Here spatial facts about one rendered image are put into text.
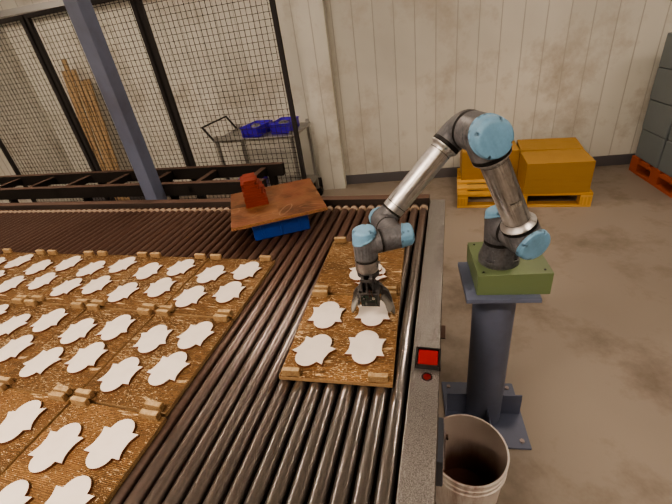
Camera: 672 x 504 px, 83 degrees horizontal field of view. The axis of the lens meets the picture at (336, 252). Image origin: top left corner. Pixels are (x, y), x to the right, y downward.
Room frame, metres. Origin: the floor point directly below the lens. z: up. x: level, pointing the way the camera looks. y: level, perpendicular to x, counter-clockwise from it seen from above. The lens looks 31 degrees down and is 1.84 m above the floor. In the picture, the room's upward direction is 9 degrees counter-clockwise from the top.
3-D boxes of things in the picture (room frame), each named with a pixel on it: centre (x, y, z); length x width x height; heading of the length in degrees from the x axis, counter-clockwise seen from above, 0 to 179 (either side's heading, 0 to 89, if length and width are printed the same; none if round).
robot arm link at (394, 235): (1.05, -0.19, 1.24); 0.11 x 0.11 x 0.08; 8
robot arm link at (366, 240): (1.02, -0.10, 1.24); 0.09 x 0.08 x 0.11; 98
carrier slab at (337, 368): (0.98, 0.01, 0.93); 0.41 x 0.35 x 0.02; 164
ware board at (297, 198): (2.02, 0.30, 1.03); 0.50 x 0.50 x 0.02; 10
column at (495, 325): (1.23, -0.63, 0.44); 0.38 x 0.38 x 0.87; 77
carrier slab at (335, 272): (1.38, -0.10, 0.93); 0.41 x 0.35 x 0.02; 164
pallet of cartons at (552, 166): (3.82, -2.08, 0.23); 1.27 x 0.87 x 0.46; 73
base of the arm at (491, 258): (1.23, -0.63, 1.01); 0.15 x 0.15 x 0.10
